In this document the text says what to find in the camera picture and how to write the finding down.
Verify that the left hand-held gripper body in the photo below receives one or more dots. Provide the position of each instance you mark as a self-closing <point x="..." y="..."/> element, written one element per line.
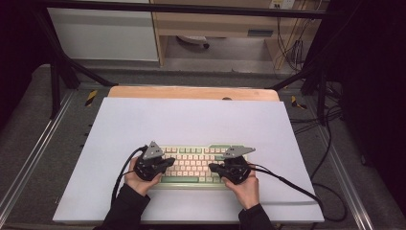
<point x="148" y="169"/>

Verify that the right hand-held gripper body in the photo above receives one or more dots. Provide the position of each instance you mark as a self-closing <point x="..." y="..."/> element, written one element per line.
<point x="236" y="171"/>

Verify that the green and pink keyboard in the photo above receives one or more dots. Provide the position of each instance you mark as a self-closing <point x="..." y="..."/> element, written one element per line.
<point x="191" y="166"/>

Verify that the person's left hand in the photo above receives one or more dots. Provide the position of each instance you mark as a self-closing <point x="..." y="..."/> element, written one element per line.
<point x="140" y="185"/>

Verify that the person's right hand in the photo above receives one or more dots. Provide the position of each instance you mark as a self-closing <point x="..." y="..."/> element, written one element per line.
<point x="247" y="193"/>

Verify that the wooden table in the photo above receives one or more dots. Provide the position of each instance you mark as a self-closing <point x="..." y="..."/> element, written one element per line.
<point x="191" y="93"/>

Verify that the yellow black striped tape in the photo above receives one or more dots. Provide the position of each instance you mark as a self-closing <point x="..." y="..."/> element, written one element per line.
<point x="298" y="103"/>
<point x="91" y="98"/>

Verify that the black metal stand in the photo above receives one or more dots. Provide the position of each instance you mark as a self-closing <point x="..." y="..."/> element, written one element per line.
<point x="321" y="92"/>
<point x="55" y="83"/>

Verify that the white chair base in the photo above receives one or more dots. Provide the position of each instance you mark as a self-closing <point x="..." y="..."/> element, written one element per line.
<point x="193" y="39"/>

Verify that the white cabinet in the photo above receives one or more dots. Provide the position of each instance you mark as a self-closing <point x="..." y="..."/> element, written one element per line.
<point x="102" y="35"/>

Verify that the light wooden desk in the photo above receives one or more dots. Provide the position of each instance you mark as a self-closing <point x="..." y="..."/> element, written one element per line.
<point x="217" y="24"/>

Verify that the aluminium floor rail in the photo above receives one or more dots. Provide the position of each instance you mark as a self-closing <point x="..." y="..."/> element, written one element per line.
<point x="35" y="156"/>
<point x="348" y="185"/>

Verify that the black horizontal frame bar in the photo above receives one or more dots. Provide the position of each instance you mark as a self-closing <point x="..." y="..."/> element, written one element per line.
<point x="191" y="9"/>

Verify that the white wall socket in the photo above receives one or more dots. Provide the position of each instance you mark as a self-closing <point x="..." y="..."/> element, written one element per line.
<point x="282" y="4"/>

